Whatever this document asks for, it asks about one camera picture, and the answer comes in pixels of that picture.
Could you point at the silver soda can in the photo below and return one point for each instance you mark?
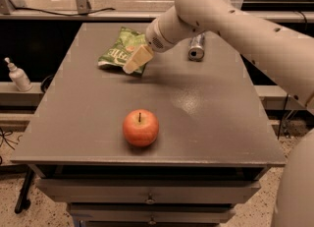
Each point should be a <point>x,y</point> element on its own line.
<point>196,48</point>

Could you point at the green jalapeno chip bag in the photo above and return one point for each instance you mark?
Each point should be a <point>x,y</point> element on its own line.
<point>120,52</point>

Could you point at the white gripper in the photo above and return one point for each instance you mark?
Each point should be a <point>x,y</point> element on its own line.
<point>156,39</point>

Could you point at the grey lower drawer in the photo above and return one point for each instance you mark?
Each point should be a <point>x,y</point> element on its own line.
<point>149,214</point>

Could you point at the red apple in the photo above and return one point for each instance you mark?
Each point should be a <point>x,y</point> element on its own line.
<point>141,128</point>

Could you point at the grey drawer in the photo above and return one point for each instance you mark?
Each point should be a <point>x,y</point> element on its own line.
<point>149,214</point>
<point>148,191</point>

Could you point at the black table leg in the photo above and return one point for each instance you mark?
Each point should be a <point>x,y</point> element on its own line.
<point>23,203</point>

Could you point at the grey upper drawer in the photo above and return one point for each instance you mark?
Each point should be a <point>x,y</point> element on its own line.
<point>148,191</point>

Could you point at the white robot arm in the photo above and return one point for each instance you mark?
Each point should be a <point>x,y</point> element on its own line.
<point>282,54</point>

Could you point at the white pump bottle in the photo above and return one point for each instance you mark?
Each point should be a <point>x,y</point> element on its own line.
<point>18,76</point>

